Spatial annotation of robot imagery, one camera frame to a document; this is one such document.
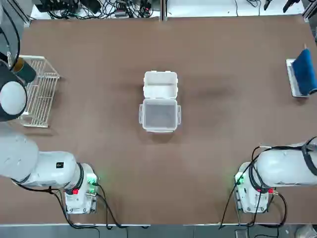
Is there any translucent plastic box lid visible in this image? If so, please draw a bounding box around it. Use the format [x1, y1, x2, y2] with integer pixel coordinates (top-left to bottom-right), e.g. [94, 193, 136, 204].
[138, 98, 182, 133]

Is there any white preservation box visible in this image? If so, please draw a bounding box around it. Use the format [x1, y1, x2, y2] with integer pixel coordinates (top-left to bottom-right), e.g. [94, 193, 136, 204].
[143, 70, 179, 100]

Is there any black power supply brick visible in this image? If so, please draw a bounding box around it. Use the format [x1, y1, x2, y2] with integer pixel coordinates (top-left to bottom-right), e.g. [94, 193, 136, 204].
[74, 0, 100, 14]
[39, 0, 75, 12]

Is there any white flat tray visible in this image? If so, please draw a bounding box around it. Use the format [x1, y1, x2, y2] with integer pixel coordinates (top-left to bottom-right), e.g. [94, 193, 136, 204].
[285, 58, 310, 98]

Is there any teal mug yellow inside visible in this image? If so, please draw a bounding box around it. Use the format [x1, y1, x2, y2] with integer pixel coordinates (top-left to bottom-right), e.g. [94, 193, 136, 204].
[12, 56, 38, 84]

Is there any blue fabric cover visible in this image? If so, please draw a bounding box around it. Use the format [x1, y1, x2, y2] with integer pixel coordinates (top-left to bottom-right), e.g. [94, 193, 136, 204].
[292, 48, 317, 96]

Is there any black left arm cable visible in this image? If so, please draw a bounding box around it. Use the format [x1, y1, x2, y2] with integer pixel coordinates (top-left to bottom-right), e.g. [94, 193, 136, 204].
[0, 23, 151, 230]

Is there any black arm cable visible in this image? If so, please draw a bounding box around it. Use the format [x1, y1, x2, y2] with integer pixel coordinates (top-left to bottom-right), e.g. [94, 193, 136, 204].
[219, 143, 317, 230]
[0, 23, 151, 230]

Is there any aluminium frame post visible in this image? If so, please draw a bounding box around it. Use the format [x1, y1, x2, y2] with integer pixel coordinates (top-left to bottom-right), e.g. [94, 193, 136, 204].
[160, 0, 168, 22]

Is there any black desk cable tangle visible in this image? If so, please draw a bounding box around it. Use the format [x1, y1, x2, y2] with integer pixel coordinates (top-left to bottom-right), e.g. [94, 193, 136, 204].
[48, 3, 159, 19]

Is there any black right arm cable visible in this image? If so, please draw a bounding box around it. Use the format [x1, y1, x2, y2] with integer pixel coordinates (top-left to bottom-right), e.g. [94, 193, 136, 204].
[219, 143, 317, 230]

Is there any pale wire rack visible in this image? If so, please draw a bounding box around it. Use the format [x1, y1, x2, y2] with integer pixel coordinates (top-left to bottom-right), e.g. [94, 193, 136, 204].
[18, 55, 61, 128]

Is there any aluminium frame corner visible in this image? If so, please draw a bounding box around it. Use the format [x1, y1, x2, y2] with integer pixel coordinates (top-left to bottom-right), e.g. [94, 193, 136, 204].
[302, 0, 317, 20]

